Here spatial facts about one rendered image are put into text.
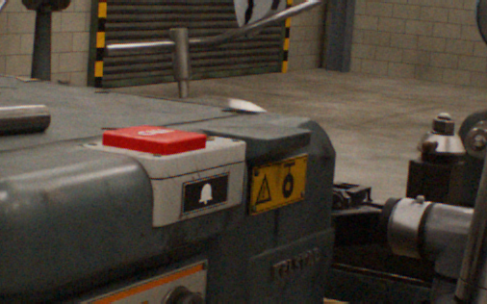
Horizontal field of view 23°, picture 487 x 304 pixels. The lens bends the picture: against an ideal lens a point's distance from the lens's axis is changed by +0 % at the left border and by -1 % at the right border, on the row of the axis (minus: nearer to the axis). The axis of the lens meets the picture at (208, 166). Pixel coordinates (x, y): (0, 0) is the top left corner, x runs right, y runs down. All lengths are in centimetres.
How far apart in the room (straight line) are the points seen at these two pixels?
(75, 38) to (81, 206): 1118
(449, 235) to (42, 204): 83
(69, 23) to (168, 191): 1101
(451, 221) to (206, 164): 65
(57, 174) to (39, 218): 5
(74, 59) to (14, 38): 96
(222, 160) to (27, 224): 23
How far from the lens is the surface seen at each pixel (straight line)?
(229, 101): 143
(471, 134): 243
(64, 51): 1186
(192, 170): 91
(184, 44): 144
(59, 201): 79
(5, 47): 1116
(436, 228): 153
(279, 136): 104
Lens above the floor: 140
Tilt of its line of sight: 10 degrees down
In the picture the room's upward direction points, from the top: 4 degrees clockwise
